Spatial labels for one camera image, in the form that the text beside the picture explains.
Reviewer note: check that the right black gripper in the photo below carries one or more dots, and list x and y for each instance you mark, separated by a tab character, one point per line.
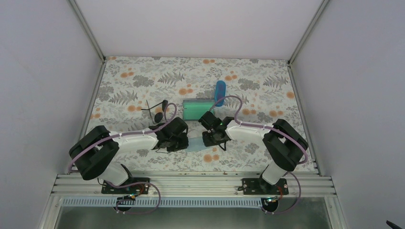
207	143

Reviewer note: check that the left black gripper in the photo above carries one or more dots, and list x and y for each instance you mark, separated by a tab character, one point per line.
184	144

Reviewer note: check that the light blue cleaning cloth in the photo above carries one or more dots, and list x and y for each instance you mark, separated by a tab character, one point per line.
195	144

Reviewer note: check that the black sunglasses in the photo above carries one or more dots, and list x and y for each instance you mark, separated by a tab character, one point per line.
157	116

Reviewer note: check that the grey glasses case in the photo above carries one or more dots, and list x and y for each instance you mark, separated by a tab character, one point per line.
194	109

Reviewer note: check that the blue translucent glasses case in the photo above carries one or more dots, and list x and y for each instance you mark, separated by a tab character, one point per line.
219	94

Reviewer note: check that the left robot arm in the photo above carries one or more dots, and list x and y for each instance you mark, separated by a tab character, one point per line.
93	154

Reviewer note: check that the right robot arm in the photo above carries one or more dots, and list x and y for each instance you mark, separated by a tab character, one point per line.
285	145

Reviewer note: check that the floral table mat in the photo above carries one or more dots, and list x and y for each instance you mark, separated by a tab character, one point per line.
259	91

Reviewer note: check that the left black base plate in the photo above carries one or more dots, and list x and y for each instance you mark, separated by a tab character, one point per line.
131	190

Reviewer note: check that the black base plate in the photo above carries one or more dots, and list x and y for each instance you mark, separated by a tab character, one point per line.
131	190
258	186

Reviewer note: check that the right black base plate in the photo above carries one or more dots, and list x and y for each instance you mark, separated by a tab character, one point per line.
258	186

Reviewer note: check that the right aluminium frame post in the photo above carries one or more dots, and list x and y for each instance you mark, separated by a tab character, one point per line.
308	31

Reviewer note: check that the aluminium frame post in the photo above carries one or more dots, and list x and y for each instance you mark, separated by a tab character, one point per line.
88	31
308	31

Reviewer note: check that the white slotted cable duct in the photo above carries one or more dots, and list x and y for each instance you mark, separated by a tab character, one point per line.
163	202

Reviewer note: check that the aluminium mounting rail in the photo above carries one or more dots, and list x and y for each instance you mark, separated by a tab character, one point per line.
213	184

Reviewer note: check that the left aluminium frame post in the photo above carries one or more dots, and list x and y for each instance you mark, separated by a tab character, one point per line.
88	31

